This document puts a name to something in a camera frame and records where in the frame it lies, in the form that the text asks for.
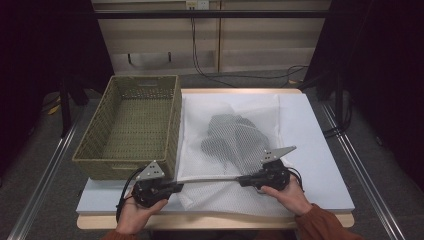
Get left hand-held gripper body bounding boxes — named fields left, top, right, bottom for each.
left=131, top=160, right=169, bottom=208

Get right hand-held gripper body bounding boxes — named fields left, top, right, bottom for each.
left=248, top=145, right=298, bottom=192

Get white mesh laundry bag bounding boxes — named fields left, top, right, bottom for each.
left=175, top=93, right=294, bottom=218

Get black garment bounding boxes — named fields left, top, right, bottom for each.
left=199, top=113, right=272, bottom=176

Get green woven basket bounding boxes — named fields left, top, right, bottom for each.
left=72, top=74, right=183, bottom=181

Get person's left hand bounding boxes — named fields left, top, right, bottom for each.
left=114, top=196, right=169, bottom=236

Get person's right hand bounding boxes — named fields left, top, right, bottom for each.
left=259, top=174, right=314, bottom=217

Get white foam board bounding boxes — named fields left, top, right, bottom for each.
left=75, top=92, right=355, bottom=215

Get yellow floor tape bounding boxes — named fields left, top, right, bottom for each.
left=47, top=96, right=63, bottom=116

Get dark curtain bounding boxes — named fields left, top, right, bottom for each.
left=0, top=0, right=115, bottom=178
left=304, top=0, right=424, bottom=191

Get black horizontal metal bar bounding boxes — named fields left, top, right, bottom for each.
left=94, top=9, right=331, bottom=20

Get left hand-held gripper black cable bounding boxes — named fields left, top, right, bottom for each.
left=115, top=166, right=148, bottom=223

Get hand-held gripper black cable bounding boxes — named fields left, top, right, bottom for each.
left=286, top=166, right=305, bottom=193
left=115, top=166, right=148, bottom=223

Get right hand-held gripper black cable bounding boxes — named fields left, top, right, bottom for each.
left=286, top=166, right=305, bottom=193

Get black floor cables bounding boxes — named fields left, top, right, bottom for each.
left=322, top=96, right=354, bottom=139

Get metal floor rail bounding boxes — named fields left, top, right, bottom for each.
left=7, top=109, right=86, bottom=240
left=321, top=103, right=407, bottom=240

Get black wall cable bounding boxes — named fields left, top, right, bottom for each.
left=189, top=16, right=309, bottom=88

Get white wall socket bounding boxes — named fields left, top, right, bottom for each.
left=185, top=0, right=210, bottom=10

